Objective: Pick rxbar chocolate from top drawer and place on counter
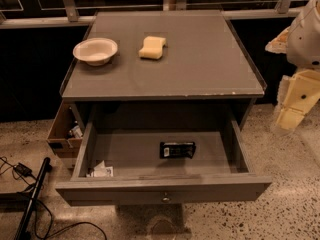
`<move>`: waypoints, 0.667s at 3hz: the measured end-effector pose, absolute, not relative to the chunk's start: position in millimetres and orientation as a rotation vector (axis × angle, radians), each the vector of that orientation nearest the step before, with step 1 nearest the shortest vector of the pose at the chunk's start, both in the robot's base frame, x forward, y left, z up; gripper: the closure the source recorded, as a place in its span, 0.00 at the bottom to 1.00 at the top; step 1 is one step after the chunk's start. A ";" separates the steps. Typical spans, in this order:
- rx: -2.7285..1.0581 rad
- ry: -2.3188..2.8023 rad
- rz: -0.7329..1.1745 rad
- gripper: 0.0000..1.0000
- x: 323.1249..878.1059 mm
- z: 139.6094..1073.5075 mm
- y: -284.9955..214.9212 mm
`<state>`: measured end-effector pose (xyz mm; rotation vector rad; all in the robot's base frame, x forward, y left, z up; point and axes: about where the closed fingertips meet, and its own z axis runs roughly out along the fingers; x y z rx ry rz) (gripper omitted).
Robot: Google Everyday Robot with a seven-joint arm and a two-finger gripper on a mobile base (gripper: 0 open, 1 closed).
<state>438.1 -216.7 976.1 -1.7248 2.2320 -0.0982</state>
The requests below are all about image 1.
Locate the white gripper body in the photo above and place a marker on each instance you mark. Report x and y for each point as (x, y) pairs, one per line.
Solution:
(305, 42)

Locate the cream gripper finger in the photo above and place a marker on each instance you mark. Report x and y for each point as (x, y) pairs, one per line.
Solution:
(278, 45)
(289, 118)

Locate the black rxbar chocolate wrapper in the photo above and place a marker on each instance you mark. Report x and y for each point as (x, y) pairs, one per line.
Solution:
(171, 150)

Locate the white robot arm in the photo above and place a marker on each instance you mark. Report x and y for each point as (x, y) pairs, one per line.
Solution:
(300, 42)

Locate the open grey top drawer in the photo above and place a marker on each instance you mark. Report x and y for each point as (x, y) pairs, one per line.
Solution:
(220, 169)

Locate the round metal drawer knob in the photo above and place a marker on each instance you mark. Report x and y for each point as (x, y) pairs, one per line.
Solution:
(166, 198)

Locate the grey cabinet with counter top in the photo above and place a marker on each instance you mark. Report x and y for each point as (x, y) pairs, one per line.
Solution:
(202, 59)

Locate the white packet in drawer corner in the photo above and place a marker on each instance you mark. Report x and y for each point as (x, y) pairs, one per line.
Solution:
(101, 170)

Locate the yellow sponge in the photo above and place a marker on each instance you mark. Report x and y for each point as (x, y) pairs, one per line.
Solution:
(152, 47)

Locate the round cabinet base foot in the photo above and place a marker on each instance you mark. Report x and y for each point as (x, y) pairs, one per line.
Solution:
(163, 227)

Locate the white paper bowl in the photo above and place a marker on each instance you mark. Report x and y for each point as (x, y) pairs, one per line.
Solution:
(95, 51)

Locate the small items in cardboard box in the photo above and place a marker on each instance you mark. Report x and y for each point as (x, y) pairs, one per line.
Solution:
(75, 132)

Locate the brown cardboard box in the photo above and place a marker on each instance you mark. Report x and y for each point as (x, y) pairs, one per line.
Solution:
(60, 139)

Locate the black pole on floor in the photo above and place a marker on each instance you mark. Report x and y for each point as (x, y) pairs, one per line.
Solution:
(32, 198)

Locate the metal railing frame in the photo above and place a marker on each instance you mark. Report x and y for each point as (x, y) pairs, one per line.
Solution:
(70, 7)

